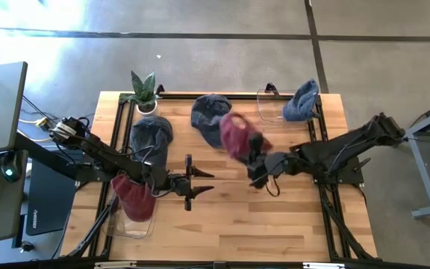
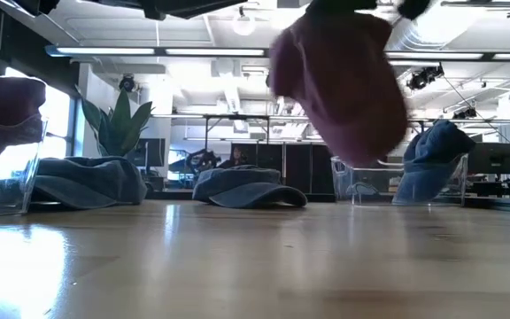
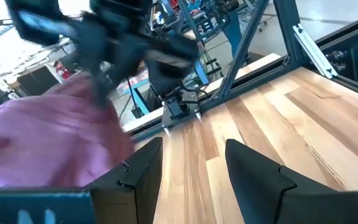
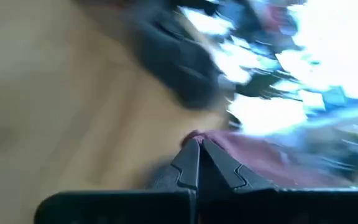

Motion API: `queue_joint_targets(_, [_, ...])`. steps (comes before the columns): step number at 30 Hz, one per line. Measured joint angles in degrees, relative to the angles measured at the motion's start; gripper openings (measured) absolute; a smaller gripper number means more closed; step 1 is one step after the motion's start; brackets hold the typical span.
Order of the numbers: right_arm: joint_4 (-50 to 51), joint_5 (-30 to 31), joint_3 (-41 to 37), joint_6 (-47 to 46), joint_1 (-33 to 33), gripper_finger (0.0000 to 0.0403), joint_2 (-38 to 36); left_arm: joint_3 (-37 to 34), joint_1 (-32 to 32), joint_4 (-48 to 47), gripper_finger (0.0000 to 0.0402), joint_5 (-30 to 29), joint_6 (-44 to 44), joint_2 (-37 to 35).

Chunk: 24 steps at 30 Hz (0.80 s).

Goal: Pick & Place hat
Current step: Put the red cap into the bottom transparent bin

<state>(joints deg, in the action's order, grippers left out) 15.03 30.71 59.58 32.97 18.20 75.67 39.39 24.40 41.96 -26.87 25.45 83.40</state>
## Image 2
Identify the black background robot arm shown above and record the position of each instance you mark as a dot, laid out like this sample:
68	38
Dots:
202	159

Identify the clear plastic bin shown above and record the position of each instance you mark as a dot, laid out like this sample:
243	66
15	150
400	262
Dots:
361	186
11	190

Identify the round white ceiling lamp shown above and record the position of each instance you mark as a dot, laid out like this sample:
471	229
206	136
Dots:
243	23

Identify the black computer monitor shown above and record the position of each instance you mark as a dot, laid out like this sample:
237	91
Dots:
493	158
153	153

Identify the black ceiling spotlight cluster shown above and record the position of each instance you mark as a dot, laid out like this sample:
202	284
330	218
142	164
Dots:
425	77

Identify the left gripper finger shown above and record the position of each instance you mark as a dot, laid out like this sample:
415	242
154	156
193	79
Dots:
414	8

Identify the black ceiling camera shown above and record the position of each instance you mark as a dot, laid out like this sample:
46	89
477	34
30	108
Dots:
127	83

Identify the dark blue baseball cap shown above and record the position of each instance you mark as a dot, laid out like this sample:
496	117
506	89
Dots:
246	188
91	181

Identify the lighter blue baseball cap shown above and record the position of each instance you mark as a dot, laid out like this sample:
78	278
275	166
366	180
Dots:
432	159

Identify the black partition wall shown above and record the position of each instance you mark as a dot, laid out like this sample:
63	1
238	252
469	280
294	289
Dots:
299	168

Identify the silver ventilation duct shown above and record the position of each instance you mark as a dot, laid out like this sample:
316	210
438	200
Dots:
414	37

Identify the person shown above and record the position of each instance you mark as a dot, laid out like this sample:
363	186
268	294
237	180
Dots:
237	157

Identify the green snake plant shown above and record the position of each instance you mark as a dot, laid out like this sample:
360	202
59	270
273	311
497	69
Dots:
118	128

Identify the red baseball cap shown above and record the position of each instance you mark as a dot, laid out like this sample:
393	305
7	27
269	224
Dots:
343	88
2	111

